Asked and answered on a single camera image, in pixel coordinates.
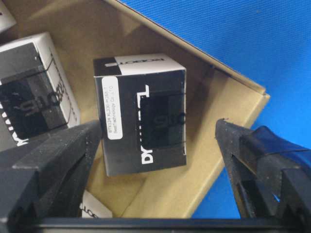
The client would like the black white box lower left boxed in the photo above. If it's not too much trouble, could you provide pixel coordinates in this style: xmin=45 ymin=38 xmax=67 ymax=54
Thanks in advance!
xmin=80 ymin=190 xmax=112 ymax=218

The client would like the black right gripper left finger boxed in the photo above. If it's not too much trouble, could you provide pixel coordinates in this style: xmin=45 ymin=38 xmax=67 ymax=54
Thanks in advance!
xmin=0 ymin=120 xmax=102 ymax=233

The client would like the black white box upper right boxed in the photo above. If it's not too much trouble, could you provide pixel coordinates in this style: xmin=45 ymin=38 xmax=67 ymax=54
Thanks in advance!
xmin=0 ymin=0 xmax=17 ymax=33

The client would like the black white small product box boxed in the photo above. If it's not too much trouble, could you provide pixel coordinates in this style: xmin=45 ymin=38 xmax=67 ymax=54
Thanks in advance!
xmin=93 ymin=53 xmax=187 ymax=176

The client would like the black white box upper middle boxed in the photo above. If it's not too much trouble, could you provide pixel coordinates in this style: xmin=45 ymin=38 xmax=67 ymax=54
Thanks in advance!
xmin=0 ymin=32 xmax=81 ymax=150

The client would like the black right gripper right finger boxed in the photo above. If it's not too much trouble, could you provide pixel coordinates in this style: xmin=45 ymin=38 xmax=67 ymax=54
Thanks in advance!
xmin=215 ymin=119 xmax=311 ymax=218

